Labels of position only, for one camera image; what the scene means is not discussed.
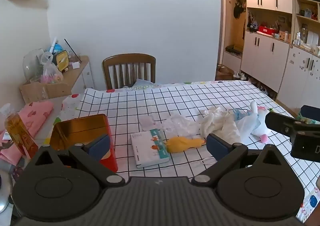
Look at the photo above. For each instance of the wooden top side cabinet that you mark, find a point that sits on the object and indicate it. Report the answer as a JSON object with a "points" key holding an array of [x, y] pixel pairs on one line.
{"points": [[85, 78]]}

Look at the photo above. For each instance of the blue labubu bag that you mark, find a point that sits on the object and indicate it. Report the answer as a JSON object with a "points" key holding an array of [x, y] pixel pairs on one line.
{"points": [[238, 115]]}

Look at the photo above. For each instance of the amber liquid bottle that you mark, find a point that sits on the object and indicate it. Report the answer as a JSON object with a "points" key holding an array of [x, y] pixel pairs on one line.
{"points": [[17, 133]]}

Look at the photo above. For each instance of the white shoes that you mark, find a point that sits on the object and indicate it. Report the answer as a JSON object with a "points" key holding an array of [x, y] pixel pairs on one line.
{"points": [[238, 75]]}

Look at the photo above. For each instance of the white tube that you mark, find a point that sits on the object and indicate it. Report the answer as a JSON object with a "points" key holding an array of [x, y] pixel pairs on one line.
{"points": [[53, 44]]}

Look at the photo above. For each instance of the plastic bag with pink items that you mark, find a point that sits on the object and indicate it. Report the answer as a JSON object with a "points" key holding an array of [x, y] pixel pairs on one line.
{"points": [[51, 73]]}

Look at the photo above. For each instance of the small white box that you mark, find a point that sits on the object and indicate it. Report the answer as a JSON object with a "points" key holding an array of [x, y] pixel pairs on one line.
{"points": [[75, 65]]}

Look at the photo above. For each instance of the pink printed cloth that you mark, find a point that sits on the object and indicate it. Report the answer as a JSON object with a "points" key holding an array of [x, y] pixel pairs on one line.
{"points": [[37, 113]]}

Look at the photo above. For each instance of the black item on bench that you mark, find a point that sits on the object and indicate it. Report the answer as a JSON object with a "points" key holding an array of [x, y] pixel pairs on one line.
{"points": [[233, 48]]}

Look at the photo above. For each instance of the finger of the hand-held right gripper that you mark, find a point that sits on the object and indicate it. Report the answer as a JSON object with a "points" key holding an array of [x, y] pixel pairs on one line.
{"points": [[282, 122]]}

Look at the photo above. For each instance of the white illustrated book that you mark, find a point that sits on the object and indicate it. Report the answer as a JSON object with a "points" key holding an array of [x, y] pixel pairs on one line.
{"points": [[147, 151]]}

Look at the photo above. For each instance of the red tin box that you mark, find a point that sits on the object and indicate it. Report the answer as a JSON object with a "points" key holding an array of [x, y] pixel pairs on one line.
{"points": [[80, 126]]}

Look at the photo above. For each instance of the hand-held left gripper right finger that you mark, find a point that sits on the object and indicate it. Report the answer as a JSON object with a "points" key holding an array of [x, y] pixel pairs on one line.
{"points": [[216, 145]]}

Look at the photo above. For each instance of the red storage box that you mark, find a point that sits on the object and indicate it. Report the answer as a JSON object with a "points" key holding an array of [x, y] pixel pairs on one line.
{"points": [[267, 30]]}

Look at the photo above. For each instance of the clear plastic bag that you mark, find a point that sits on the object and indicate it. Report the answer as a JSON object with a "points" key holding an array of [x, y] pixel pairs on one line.
{"points": [[182, 123]]}

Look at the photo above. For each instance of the small cardboard box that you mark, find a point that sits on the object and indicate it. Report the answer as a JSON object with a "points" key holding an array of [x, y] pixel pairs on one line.
{"points": [[283, 35]]}

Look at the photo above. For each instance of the white cloth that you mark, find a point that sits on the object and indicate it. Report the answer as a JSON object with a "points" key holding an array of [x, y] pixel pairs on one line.
{"points": [[225, 126]]}

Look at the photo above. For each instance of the clear glass dome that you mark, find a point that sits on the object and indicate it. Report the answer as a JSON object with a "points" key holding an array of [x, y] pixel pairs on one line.
{"points": [[31, 64]]}

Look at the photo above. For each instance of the blue globe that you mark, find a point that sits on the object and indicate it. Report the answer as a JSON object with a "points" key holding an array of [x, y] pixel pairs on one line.
{"points": [[57, 47]]}

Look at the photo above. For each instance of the yellow tissue box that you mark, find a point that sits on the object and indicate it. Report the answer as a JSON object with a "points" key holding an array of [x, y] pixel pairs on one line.
{"points": [[62, 60]]}

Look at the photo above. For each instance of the yellow rubber chicken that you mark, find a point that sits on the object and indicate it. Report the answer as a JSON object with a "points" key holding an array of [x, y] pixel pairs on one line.
{"points": [[180, 144]]}

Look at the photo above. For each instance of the white pink plush toy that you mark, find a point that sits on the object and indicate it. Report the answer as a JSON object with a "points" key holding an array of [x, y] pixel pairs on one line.
{"points": [[260, 123]]}

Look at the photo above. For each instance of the teal patterned cloth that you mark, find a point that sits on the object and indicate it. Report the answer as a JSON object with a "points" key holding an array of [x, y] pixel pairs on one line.
{"points": [[312, 121]]}

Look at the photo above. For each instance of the brown wooden chair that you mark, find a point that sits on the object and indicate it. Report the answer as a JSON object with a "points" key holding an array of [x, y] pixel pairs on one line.
{"points": [[128, 58]]}

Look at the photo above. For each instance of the thin black stick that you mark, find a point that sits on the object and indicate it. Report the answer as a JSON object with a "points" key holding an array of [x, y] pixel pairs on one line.
{"points": [[72, 49]]}

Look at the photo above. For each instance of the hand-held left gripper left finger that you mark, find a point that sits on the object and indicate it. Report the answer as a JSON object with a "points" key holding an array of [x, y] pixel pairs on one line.
{"points": [[100, 146]]}

